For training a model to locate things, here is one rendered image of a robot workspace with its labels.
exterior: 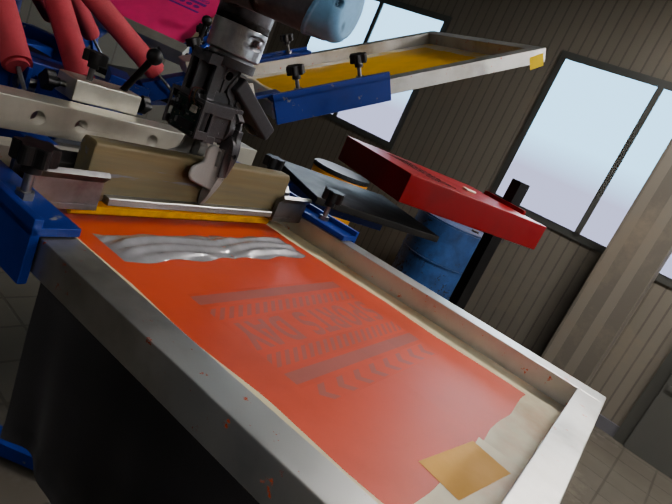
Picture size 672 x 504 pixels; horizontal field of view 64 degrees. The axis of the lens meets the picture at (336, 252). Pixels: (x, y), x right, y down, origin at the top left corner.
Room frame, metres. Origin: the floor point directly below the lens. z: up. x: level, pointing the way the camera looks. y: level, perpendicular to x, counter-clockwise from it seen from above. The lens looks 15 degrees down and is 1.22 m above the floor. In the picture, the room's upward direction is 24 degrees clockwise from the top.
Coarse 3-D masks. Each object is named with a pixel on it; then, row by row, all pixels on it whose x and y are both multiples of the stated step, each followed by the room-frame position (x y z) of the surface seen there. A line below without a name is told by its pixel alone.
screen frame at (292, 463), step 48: (0, 144) 0.66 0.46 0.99; (48, 240) 0.47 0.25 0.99; (336, 240) 0.95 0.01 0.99; (48, 288) 0.45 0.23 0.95; (96, 288) 0.42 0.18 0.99; (384, 288) 0.89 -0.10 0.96; (96, 336) 0.41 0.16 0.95; (144, 336) 0.39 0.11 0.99; (480, 336) 0.80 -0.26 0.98; (144, 384) 0.38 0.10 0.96; (192, 384) 0.35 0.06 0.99; (240, 384) 0.38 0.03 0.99; (576, 384) 0.74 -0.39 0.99; (192, 432) 0.35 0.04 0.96; (240, 432) 0.33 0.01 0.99; (288, 432) 0.35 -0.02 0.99; (576, 432) 0.58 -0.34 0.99; (240, 480) 0.32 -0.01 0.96; (288, 480) 0.31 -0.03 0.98; (336, 480) 0.32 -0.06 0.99; (528, 480) 0.43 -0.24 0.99
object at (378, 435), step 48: (96, 240) 0.59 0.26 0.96; (144, 288) 0.53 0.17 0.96; (192, 288) 0.58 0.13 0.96; (240, 288) 0.64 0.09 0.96; (192, 336) 0.48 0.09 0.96; (288, 384) 0.47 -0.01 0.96; (384, 384) 0.56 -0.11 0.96; (336, 432) 0.43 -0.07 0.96; (384, 432) 0.46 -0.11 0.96; (432, 432) 0.50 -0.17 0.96; (384, 480) 0.39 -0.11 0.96; (432, 480) 0.42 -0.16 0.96
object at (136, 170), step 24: (96, 144) 0.61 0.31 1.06; (120, 144) 0.65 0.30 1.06; (96, 168) 0.62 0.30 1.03; (120, 168) 0.65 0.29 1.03; (144, 168) 0.68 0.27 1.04; (168, 168) 0.71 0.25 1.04; (240, 168) 0.83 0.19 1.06; (264, 168) 0.91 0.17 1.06; (120, 192) 0.66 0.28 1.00; (144, 192) 0.69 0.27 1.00; (168, 192) 0.72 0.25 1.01; (192, 192) 0.76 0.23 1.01; (216, 192) 0.80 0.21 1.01; (240, 192) 0.85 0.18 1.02; (264, 192) 0.90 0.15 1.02
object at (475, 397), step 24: (288, 240) 0.93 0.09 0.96; (264, 264) 0.76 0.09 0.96; (288, 264) 0.81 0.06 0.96; (312, 264) 0.86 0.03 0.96; (360, 288) 0.85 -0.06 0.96; (384, 312) 0.79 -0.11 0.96; (432, 336) 0.78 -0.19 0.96; (432, 360) 0.68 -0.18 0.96; (456, 360) 0.72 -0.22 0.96; (408, 384) 0.58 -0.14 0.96; (432, 384) 0.61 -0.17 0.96; (456, 384) 0.64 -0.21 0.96; (480, 384) 0.68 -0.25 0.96; (504, 384) 0.71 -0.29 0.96; (456, 408) 0.58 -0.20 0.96; (480, 408) 0.61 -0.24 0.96; (504, 408) 0.64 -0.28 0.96; (480, 432) 0.55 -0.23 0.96
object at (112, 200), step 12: (108, 204) 0.63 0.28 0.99; (120, 204) 0.65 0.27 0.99; (132, 204) 0.66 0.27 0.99; (144, 204) 0.68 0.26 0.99; (156, 204) 0.70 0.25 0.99; (168, 204) 0.71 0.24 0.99; (180, 204) 0.73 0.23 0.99; (192, 204) 0.76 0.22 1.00; (204, 204) 0.78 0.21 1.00; (216, 204) 0.81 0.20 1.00; (264, 216) 0.90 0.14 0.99
